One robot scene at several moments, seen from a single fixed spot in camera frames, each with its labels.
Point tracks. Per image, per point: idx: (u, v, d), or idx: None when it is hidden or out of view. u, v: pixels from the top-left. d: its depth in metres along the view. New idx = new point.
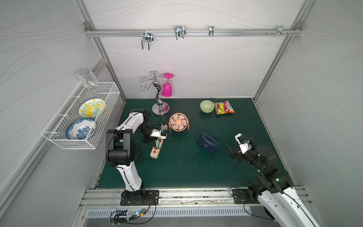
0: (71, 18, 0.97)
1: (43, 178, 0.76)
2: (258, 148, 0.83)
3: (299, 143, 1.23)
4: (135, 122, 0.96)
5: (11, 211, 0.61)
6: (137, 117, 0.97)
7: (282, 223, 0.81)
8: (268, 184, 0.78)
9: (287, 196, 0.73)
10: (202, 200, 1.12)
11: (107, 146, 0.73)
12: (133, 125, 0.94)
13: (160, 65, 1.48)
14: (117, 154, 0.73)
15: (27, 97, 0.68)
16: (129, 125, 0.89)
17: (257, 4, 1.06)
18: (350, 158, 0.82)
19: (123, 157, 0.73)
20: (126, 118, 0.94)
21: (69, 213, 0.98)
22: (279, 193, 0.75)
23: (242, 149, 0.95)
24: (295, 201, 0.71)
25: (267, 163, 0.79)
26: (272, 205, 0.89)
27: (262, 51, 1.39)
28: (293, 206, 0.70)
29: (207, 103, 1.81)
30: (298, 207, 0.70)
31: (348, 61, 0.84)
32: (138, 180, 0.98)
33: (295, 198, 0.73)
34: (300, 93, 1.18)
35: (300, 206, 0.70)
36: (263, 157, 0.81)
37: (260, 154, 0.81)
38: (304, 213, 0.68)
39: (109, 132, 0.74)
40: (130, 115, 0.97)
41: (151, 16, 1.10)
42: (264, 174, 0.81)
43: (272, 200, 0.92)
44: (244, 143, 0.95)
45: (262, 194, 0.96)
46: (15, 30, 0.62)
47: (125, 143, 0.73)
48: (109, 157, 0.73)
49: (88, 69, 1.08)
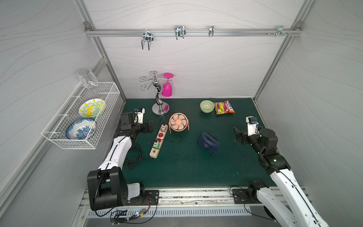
0: (71, 18, 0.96)
1: (42, 178, 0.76)
2: (262, 130, 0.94)
3: (299, 143, 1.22)
4: (122, 152, 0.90)
5: (12, 210, 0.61)
6: (124, 145, 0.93)
7: (277, 213, 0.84)
8: (265, 166, 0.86)
9: (282, 175, 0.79)
10: (201, 200, 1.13)
11: (91, 194, 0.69)
12: (120, 157, 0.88)
13: (160, 65, 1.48)
14: (107, 200, 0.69)
15: (27, 97, 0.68)
16: (116, 160, 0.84)
17: (257, 4, 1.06)
18: (350, 158, 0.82)
19: (114, 200, 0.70)
20: (111, 151, 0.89)
21: (69, 213, 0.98)
22: (274, 173, 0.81)
23: (249, 127, 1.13)
24: (289, 181, 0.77)
25: (268, 143, 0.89)
26: (268, 198, 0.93)
27: (263, 51, 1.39)
28: (287, 185, 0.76)
29: (207, 103, 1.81)
30: (292, 187, 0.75)
31: (348, 61, 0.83)
32: (135, 188, 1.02)
33: (290, 178, 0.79)
34: (300, 94, 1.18)
35: (294, 186, 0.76)
36: (263, 136, 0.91)
37: (262, 135, 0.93)
38: (298, 193, 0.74)
39: (92, 177, 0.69)
40: (115, 143, 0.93)
41: (151, 16, 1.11)
42: (263, 155, 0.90)
43: (269, 194, 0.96)
44: (252, 124, 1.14)
45: (260, 189, 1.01)
46: (14, 31, 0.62)
47: (113, 187, 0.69)
48: (96, 204, 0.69)
49: (88, 69, 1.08)
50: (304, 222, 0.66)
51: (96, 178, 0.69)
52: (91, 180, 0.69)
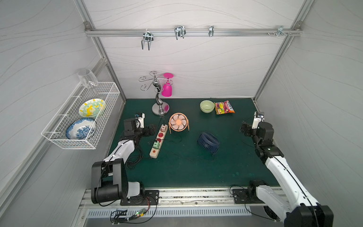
0: (71, 18, 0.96)
1: (42, 178, 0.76)
2: (260, 123, 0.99)
3: (298, 143, 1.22)
4: (125, 150, 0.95)
5: (12, 210, 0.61)
6: (127, 145, 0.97)
7: (275, 203, 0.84)
8: (261, 154, 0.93)
9: (275, 160, 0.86)
10: (201, 200, 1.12)
11: (93, 183, 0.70)
12: (123, 154, 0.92)
13: (160, 65, 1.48)
14: (107, 192, 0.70)
15: (27, 97, 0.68)
16: (119, 154, 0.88)
17: (257, 4, 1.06)
18: (350, 158, 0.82)
19: (115, 193, 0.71)
20: (116, 147, 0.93)
21: (69, 213, 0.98)
22: (269, 158, 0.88)
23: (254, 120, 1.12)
24: (281, 164, 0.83)
25: (264, 135, 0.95)
26: (266, 191, 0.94)
27: (263, 51, 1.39)
28: (279, 168, 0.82)
29: (207, 103, 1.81)
30: (284, 169, 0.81)
31: (348, 60, 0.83)
32: (135, 187, 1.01)
33: (283, 163, 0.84)
34: (300, 93, 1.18)
35: (286, 168, 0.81)
36: (262, 129, 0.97)
37: (260, 127, 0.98)
38: (289, 174, 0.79)
39: (96, 167, 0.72)
40: (120, 143, 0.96)
41: (151, 16, 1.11)
42: (260, 145, 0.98)
43: (268, 188, 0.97)
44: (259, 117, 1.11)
45: (260, 186, 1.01)
46: (14, 31, 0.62)
47: (115, 177, 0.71)
48: (97, 195, 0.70)
49: (88, 69, 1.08)
50: (294, 197, 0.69)
51: (99, 169, 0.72)
52: (95, 169, 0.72)
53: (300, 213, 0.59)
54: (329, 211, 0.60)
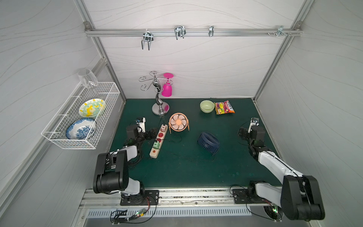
0: (71, 18, 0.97)
1: (43, 178, 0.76)
2: (252, 126, 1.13)
3: (298, 143, 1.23)
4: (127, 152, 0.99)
5: (12, 210, 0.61)
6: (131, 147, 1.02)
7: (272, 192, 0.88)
8: (253, 153, 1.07)
9: (265, 152, 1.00)
10: (202, 200, 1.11)
11: (97, 171, 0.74)
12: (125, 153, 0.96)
13: (160, 65, 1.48)
14: (108, 182, 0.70)
15: (27, 97, 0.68)
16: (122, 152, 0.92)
17: (257, 4, 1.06)
18: (350, 158, 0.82)
19: (115, 182, 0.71)
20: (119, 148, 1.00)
21: (69, 213, 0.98)
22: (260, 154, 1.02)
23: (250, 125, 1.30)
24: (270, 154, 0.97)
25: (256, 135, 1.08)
26: (264, 185, 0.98)
27: (263, 51, 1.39)
28: (269, 157, 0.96)
29: (207, 103, 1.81)
30: (272, 157, 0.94)
31: (348, 61, 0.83)
32: (135, 186, 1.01)
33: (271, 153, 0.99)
34: (300, 93, 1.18)
35: (274, 157, 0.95)
36: (253, 131, 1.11)
37: (252, 129, 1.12)
38: (277, 160, 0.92)
39: (101, 157, 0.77)
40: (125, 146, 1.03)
41: (151, 16, 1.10)
42: (253, 145, 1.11)
43: (265, 183, 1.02)
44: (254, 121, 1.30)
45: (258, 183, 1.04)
46: (14, 31, 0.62)
47: (117, 165, 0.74)
48: (98, 184, 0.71)
49: (88, 69, 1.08)
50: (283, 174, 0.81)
51: (103, 159, 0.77)
52: (100, 157, 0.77)
53: (287, 181, 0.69)
54: (314, 180, 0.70)
